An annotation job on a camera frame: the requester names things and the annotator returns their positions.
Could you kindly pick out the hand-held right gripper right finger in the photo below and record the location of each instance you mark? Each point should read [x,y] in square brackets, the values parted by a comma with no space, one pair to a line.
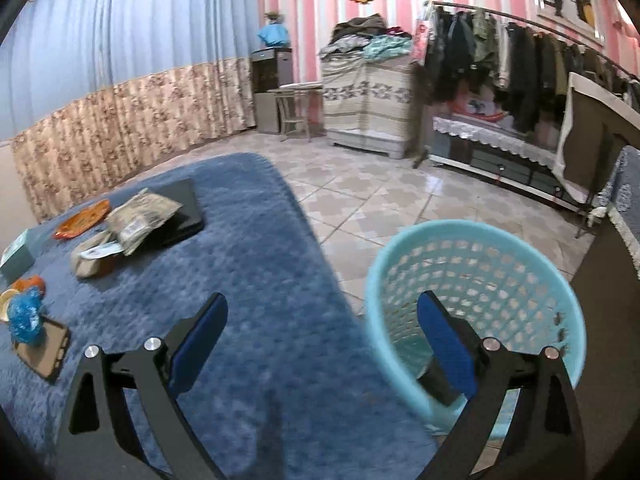
[445,340]

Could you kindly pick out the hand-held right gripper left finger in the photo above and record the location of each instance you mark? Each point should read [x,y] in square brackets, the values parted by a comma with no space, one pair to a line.
[200,340]

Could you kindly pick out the teal plastic basket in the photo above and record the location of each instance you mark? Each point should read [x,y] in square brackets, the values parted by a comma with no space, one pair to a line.
[385,270]

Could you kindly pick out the blue fleece blanket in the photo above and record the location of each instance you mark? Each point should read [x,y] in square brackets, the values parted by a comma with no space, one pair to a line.
[260,260]

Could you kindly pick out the black flat case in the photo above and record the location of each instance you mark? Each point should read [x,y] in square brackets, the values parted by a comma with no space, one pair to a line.
[187,220]

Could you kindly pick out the white foil lid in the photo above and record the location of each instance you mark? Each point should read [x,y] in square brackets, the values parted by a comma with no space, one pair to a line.
[100,251]

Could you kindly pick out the camouflage print packet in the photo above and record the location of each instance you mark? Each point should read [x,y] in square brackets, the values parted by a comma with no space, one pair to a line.
[145,215]

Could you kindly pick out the beige cloth pouch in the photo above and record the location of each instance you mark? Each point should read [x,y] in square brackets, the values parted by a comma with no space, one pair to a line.
[85,264]

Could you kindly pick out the brown card with black rim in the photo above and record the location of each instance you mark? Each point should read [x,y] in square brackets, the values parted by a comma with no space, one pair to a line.
[45,355]

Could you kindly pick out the orange round plate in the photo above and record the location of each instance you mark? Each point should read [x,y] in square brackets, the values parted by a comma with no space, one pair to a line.
[80,220]

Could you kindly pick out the brown sofa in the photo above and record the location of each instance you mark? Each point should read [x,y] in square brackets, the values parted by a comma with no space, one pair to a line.
[605,280]

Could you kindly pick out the blue crumpled plastic wrapper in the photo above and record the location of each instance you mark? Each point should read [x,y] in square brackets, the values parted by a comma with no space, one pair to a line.
[25,317]

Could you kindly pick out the orange tangerine piece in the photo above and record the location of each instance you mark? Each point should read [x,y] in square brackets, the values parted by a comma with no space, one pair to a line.
[30,285]

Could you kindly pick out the low dark bench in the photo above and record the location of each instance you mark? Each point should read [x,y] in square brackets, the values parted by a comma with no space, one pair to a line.
[500,165]

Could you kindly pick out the teal box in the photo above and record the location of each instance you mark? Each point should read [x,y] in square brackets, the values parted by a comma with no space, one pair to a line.
[17,257]

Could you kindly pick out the white lace cloth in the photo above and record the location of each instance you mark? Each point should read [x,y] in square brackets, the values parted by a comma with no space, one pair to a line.
[490,135]

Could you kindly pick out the grey patterned sofa cover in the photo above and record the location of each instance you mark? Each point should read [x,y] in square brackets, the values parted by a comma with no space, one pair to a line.
[625,190]

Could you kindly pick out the orange white bundle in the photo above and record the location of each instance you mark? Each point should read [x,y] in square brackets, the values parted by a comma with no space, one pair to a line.
[477,107]

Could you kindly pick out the grey water dispenser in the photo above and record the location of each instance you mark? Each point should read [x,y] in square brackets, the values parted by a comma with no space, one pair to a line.
[270,105]

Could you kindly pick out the brown chair with white trim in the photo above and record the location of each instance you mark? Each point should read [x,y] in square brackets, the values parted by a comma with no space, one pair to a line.
[585,135]

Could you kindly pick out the cabinet with patterned cover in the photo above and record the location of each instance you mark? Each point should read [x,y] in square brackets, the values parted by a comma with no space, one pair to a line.
[365,100]

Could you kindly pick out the small folding table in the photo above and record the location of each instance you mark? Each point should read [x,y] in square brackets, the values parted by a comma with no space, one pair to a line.
[300,87]

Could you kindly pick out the row of hanging clothes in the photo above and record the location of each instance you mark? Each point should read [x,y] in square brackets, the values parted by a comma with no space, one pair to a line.
[520,70]

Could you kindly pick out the blue and floral curtain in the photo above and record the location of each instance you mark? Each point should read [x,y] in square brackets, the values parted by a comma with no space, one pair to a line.
[125,60]

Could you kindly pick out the pink printed hanging bag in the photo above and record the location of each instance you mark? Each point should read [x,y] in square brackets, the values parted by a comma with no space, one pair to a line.
[422,35]

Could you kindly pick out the blue water bottle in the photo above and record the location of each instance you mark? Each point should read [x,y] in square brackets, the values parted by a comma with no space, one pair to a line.
[274,35]

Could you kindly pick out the pile of folded clothes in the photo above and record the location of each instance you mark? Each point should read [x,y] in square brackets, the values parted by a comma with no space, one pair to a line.
[360,35]

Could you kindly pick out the metal clothes rack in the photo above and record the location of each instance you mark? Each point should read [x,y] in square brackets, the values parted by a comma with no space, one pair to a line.
[500,10]

